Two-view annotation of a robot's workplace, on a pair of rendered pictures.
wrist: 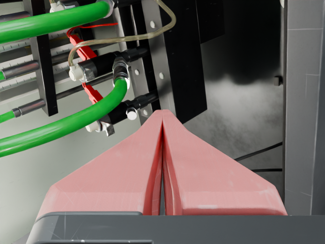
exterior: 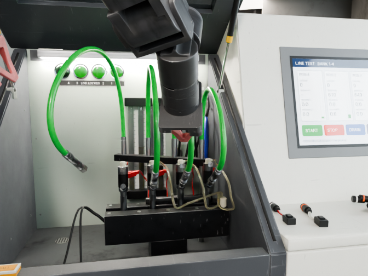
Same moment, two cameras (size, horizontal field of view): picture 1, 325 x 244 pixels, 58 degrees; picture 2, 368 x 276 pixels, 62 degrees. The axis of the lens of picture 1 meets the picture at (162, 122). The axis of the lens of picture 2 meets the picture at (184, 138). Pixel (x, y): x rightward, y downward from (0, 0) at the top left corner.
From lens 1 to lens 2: 0.49 m
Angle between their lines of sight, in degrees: 47
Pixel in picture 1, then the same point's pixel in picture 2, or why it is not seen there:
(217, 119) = not seen: hidden behind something
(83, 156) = (67, 172)
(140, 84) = (130, 205)
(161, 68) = (143, 211)
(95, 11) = (191, 160)
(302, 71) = (150, 260)
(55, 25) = (190, 143)
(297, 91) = (138, 260)
